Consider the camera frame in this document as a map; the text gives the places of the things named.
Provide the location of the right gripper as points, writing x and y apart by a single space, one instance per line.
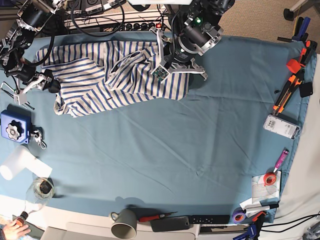
41 81

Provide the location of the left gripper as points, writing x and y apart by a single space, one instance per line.
173 59

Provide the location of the blue white striped T-shirt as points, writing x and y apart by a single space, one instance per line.
102 76

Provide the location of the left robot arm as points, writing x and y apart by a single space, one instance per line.
194 30

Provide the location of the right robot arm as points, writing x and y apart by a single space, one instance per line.
32 17

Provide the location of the person's hand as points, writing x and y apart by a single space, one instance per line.
13 231

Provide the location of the metal hex key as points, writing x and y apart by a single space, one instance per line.
21 101

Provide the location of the blue box with knob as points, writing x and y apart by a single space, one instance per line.
15 126

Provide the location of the black power strip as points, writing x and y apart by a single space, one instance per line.
106 24

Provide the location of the frosted plastic cup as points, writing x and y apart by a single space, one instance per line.
18 160

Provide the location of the clear glass bottle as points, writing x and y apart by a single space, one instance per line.
37 196

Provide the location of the orange black utility knife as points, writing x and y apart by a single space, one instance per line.
287 92

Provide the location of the clear plastic screw box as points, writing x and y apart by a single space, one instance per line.
281 127

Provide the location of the blue clamp at top right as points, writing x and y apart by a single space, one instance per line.
300 31

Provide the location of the small black square block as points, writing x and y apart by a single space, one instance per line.
306 89

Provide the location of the orange black clamp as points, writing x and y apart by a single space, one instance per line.
295 65

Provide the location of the purple glue tube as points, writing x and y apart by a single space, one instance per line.
280 160

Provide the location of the red tape roll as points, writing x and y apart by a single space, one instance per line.
269 178

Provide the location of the black smartphone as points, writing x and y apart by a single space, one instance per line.
170 224

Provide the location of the grey ceramic mug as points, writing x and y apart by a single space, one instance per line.
124 224

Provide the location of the printed paper map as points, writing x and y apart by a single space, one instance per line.
261 194

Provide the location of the purple tape roll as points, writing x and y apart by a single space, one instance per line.
239 216

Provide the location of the black marker pen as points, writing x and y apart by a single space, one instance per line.
252 210

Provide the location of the blue black bar clamp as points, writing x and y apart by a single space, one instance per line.
254 228

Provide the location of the metal key ring clip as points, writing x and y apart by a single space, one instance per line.
38 137

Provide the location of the red handled screwdriver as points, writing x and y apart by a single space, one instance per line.
155 217

